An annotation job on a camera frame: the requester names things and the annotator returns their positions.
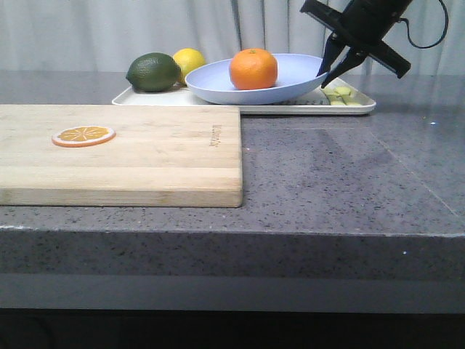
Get black cable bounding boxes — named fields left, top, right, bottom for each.
left=398, top=0, right=450, bottom=49

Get light blue round plate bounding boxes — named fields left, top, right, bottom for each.
left=185, top=54, right=326, bottom=105

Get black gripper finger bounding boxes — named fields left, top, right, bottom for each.
left=321, top=48, right=365, bottom=88
left=318, top=32, right=345, bottom=76

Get wooden cutting board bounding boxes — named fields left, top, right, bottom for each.
left=1, top=105, right=243, bottom=207

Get yellow lemon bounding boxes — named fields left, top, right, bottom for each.
left=173, top=48, right=206, bottom=85

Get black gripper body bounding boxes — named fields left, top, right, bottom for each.
left=300, top=0, right=411, bottom=79

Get orange slice disc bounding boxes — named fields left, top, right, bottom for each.
left=52, top=125, right=116, bottom=148

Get pale yellow sliced pieces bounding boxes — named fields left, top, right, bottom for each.
left=322, top=86, right=361, bottom=106

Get white rectangular tray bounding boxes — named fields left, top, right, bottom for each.
left=112, top=79, right=376, bottom=116

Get orange mandarin fruit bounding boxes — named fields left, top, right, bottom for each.
left=229, top=48, right=278, bottom=90

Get dark green lime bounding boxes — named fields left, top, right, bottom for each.
left=126, top=52, right=181, bottom=92

